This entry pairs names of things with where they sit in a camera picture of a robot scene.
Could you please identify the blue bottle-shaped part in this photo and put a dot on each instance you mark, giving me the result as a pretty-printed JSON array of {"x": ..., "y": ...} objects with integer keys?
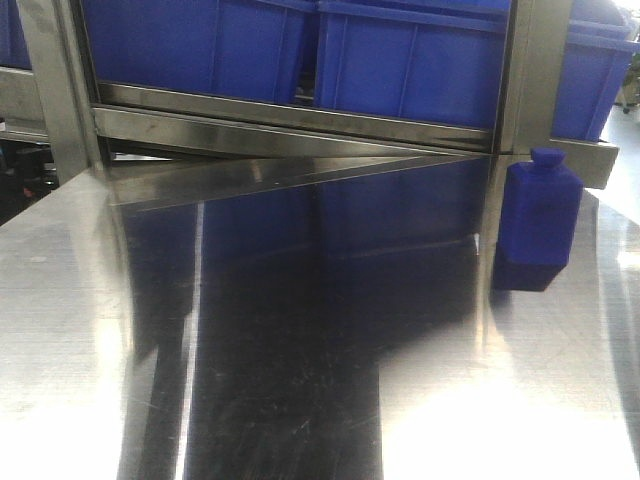
[{"x": 541, "y": 203}]

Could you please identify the stainless steel shelf rack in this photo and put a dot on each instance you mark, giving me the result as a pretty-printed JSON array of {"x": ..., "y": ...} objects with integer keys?
[{"x": 60, "y": 102}]

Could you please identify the blue bin left on shelf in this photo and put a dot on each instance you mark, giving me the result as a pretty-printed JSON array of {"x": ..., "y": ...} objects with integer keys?
[{"x": 244, "y": 49}]

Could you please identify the blue bin on shelf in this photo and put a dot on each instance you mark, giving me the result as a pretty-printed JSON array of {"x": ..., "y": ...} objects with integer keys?
[
  {"x": 244, "y": 49},
  {"x": 427, "y": 62}
]

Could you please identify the blue bin right on shelf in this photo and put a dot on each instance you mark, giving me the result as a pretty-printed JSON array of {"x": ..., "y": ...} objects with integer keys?
[{"x": 427, "y": 62}]

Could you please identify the blue bin tilted upper right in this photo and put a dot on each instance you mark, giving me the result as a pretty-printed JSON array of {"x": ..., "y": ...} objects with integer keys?
[{"x": 597, "y": 56}]

